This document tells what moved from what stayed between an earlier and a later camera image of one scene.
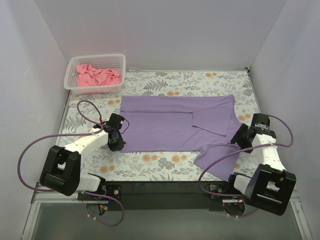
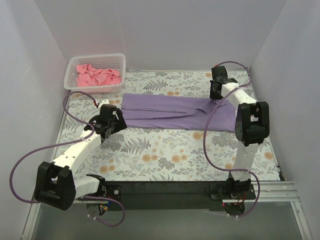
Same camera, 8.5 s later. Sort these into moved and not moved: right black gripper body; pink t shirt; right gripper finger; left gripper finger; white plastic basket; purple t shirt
Moved: right gripper finger; right black gripper body; purple t shirt; left gripper finger
Not moved: pink t shirt; white plastic basket
